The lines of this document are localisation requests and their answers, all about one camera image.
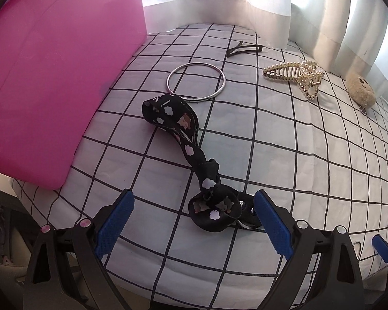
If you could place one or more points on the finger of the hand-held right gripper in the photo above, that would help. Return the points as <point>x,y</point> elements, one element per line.
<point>384,248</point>

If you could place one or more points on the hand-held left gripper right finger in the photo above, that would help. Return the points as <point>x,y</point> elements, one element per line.
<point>273,226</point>

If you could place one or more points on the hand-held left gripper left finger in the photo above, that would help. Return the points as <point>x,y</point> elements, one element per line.
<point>114,222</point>

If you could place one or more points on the black patterned hair bow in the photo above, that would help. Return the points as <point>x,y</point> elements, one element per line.
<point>194,155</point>

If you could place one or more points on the gold pearl claw clip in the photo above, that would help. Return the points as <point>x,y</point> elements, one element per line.
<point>307,80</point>

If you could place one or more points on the pink plastic tub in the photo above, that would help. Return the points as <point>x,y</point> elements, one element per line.
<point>51,87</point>

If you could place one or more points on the silver bangle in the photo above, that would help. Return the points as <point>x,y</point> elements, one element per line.
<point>225,82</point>

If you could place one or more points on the black hair clip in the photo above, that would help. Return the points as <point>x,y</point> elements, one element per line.
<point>242,51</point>

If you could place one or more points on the white curtain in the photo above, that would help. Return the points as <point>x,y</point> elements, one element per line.
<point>310,6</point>

